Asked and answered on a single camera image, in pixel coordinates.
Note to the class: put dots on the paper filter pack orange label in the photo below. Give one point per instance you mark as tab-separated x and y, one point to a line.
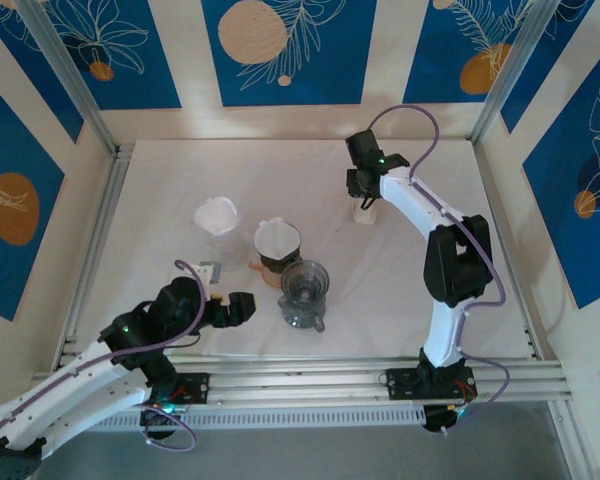
365	216

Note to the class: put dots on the orange glass server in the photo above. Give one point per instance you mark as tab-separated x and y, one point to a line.
267	277

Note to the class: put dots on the olive green glass dripper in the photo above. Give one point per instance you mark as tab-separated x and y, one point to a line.
280	265

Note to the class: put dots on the clear glass dripper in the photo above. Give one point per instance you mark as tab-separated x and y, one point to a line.
225	241

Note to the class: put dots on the grey glass dripper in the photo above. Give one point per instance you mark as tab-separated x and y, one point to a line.
305	280

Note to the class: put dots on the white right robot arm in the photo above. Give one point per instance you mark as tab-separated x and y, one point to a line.
415	200

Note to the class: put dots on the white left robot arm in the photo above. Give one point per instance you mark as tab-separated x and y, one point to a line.
80	395

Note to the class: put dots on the black electronics module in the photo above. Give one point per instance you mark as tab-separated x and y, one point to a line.
437	422
155	425

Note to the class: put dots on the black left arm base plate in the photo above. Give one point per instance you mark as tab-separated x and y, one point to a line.
195	390

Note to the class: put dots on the aluminium front rail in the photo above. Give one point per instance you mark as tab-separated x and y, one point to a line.
300	380

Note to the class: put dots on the aluminium side rail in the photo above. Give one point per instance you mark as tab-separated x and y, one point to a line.
98	240
495	200

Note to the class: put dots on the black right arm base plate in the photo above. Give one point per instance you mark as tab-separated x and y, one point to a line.
402	385

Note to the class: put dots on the aluminium frame post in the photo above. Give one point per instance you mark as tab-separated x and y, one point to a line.
567	445
510	70
65	70

